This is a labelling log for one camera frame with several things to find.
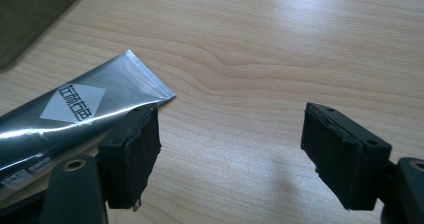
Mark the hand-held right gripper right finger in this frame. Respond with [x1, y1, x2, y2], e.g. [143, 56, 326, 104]
[300, 102, 393, 211]

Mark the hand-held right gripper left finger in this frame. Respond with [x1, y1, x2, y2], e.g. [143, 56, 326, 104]
[96, 102, 163, 213]

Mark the silver tube with white label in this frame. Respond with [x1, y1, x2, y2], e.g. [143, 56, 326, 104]
[0, 49, 177, 202]

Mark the dark grey-green mat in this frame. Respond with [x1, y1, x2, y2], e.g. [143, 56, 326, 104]
[0, 0, 94, 70]

